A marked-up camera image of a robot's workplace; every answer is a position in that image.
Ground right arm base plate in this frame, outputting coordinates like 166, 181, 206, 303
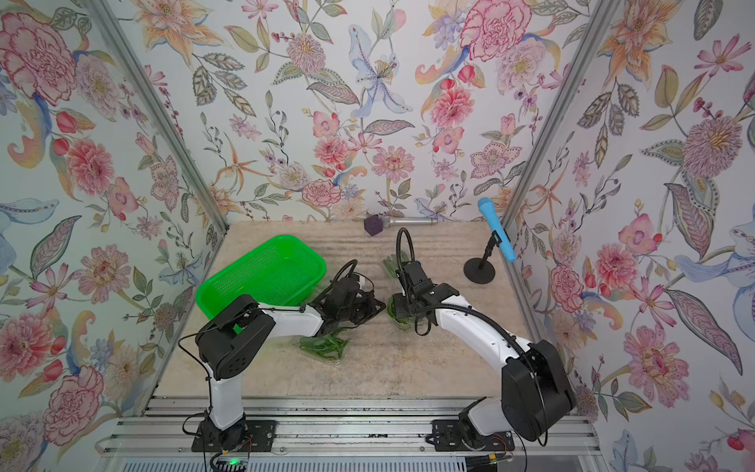
425, 420, 515, 454

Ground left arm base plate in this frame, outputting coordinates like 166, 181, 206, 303
191, 418, 277, 454

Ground green plastic basket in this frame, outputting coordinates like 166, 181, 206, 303
196, 235, 326, 319

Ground black microphone stand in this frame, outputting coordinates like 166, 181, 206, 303
463, 232, 501, 285

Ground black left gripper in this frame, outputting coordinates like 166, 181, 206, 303
336, 290, 389, 326

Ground blue microphone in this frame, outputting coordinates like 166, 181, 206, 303
478, 198, 516, 263

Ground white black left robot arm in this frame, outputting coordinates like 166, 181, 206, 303
196, 275, 387, 432

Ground clear pepper clamshell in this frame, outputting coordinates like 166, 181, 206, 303
298, 330, 350, 364
383, 251, 414, 279
387, 299, 415, 332

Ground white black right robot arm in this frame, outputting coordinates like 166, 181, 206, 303
392, 261, 576, 443

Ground aluminium rail frame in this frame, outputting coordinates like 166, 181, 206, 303
93, 393, 609, 472

